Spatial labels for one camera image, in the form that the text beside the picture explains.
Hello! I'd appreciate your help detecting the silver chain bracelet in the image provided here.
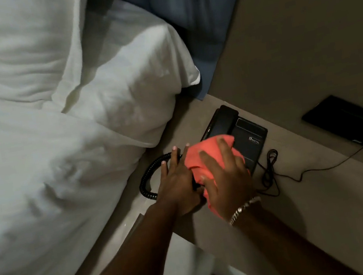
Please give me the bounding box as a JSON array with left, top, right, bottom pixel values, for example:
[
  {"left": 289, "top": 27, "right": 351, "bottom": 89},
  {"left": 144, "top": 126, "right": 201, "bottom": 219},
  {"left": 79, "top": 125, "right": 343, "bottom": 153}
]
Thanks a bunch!
[{"left": 225, "top": 195, "right": 266, "bottom": 228}]

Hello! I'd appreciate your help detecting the person's left hand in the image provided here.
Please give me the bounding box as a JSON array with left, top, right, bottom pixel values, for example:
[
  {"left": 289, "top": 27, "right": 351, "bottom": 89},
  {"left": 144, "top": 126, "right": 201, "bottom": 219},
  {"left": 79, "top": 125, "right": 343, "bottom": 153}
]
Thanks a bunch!
[{"left": 149, "top": 142, "right": 209, "bottom": 219}]

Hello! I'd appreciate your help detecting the thin black cable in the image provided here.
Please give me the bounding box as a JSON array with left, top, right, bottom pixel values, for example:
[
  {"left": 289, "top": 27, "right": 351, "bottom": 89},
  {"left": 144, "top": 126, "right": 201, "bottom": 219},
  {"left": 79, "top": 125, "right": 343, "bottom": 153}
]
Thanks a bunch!
[{"left": 251, "top": 134, "right": 363, "bottom": 200}]

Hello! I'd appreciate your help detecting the orange cleaning cloth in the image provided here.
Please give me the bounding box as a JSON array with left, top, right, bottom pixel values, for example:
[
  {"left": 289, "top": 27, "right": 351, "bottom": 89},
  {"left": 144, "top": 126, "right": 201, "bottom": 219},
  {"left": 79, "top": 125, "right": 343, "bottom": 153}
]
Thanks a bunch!
[{"left": 180, "top": 131, "right": 255, "bottom": 225}]

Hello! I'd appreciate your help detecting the white pillow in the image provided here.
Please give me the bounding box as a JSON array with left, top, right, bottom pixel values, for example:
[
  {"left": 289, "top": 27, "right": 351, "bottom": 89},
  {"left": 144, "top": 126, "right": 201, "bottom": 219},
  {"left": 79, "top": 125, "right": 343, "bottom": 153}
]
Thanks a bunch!
[
  {"left": 36, "top": 0, "right": 211, "bottom": 163},
  {"left": 0, "top": 0, "right": 107, "bottom": 118}
]

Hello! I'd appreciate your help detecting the black wall socket panel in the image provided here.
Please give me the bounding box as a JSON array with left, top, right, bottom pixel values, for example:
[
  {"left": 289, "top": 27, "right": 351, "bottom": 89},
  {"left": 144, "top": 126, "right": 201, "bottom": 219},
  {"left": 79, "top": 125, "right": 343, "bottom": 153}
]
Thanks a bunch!
[{"left": 299, "top": 90, "right": 363, "bottom": 178}]

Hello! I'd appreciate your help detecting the black telephone base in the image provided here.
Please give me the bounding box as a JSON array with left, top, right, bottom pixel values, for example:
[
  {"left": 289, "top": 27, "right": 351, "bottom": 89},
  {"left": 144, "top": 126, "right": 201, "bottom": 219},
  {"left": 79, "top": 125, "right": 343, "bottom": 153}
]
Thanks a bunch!
[{"left": 227, "top": 112, "right": 275, "bottom": 178}]

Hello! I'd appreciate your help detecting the person's right forearm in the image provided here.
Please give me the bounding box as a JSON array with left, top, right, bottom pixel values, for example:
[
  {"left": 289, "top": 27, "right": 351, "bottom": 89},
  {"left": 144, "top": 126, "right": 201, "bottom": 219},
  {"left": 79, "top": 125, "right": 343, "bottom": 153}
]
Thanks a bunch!
[{"left": 228, "top": 187, "right": 362, "bottom": 275}]

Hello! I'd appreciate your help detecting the white duvet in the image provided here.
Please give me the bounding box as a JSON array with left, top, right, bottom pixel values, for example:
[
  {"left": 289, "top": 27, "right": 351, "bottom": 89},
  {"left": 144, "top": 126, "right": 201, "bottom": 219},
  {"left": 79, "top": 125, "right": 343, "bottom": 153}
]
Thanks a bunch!
[{"left": 0, "top": 76, "right": 178, "bottom": 275}]

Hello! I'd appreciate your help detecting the person's left forearm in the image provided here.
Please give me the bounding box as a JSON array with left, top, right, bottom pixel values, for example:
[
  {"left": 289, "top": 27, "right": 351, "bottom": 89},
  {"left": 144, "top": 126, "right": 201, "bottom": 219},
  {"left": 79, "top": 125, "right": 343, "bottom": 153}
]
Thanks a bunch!
[{"left": 77, "top": 198, "right": 192, "bottom": 275}]

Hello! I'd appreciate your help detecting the blue padded headboard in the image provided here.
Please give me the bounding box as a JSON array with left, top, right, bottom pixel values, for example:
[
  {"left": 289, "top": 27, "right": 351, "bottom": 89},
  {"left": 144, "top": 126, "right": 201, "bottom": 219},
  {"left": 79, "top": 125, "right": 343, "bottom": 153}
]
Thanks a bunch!
[{"left": 91, "top": 0, "right": 269, "bottom": 115}]

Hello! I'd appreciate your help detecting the black telephone handset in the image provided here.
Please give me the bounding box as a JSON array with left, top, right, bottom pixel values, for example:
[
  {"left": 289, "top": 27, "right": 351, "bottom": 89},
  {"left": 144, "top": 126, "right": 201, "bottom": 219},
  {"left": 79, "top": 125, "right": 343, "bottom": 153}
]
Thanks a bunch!
[{"left": 196, "top": 102, "right": 243, "bottom": 141}]

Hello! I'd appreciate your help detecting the black coiled telephone cord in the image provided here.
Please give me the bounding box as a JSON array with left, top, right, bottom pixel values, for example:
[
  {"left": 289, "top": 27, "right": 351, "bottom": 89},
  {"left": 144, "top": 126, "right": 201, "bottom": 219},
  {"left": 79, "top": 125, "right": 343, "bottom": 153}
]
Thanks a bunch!
[{"left": 134, "top": 150, "right": 190, "bottom": 204}]

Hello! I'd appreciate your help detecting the person's right hand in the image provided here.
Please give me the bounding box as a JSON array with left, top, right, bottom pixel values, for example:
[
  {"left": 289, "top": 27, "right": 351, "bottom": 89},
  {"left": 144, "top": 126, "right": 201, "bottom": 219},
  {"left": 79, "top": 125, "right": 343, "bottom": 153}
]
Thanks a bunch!
[{"left": 195, "top": 134, "right": 260, "bottom": 223}]

